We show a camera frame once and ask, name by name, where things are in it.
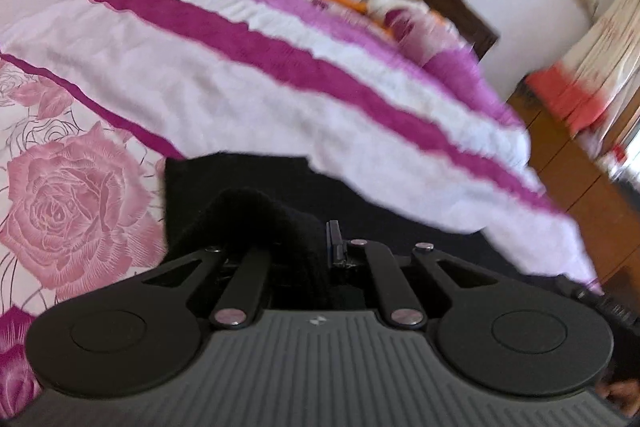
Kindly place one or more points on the wooden side cabinet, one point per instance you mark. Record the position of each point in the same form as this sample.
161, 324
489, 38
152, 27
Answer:
606, 213

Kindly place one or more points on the pink floral striped bedspread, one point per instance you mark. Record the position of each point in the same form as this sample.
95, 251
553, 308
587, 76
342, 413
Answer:
97, 94

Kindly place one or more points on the white orange plush duck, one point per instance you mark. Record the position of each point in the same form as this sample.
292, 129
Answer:
379, 10

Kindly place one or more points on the coral white curtain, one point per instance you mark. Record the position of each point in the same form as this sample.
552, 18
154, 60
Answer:
580, 89

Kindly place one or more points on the black knit garment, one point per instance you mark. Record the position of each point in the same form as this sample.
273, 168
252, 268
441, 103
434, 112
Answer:
280, 207

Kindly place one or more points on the folded purple floral quilt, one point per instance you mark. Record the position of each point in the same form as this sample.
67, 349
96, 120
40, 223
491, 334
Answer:
434, 44

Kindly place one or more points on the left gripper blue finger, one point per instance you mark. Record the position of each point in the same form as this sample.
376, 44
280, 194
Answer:
341, 253

